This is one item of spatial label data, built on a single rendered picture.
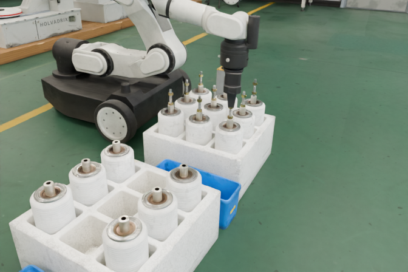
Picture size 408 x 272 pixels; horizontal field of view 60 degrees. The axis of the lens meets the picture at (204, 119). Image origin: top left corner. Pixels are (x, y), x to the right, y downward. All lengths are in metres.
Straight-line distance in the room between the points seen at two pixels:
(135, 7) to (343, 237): 1.18
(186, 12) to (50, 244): 0.72
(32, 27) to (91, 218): 2.39
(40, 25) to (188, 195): 2.52
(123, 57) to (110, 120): 0.32
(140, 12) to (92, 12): 2.34
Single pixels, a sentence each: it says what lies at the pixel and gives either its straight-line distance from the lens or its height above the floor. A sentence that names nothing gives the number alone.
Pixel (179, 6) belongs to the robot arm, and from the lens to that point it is 1.10.
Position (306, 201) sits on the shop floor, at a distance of 1.33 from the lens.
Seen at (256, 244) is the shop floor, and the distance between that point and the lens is 1.14.
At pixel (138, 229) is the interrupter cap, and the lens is 0.80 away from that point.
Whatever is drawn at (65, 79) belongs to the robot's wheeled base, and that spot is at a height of 0.17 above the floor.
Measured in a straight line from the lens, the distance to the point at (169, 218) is 0.87.
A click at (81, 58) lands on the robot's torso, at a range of 1.83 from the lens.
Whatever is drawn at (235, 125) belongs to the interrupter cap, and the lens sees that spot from 1.21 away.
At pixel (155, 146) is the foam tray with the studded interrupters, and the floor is 0.14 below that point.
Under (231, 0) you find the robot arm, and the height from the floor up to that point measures 0.58.
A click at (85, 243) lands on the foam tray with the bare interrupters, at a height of 0.10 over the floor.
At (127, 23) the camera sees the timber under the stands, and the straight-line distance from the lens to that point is 4.00.
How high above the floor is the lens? 0.80
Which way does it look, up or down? 26 degrees down
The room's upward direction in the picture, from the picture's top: 2 degrees clockwise
